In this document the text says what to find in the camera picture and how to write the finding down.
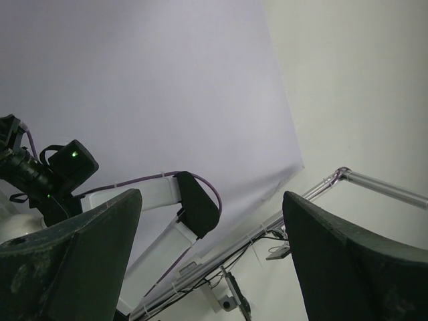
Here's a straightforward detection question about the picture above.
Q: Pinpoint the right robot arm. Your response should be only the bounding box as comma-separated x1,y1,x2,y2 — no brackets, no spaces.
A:
1,115,221,320

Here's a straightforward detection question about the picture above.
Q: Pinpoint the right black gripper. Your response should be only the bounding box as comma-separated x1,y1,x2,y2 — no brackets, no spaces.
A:
1,114,99,207

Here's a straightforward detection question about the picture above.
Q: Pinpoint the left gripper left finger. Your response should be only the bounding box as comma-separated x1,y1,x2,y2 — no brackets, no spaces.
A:
1,189,142,320

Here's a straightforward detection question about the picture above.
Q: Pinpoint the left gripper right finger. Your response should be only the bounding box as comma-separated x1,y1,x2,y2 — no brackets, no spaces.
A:
282,191,427,320

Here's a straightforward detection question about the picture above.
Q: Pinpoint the overhead camera on frame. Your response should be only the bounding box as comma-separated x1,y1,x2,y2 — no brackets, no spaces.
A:
200,265,252,321

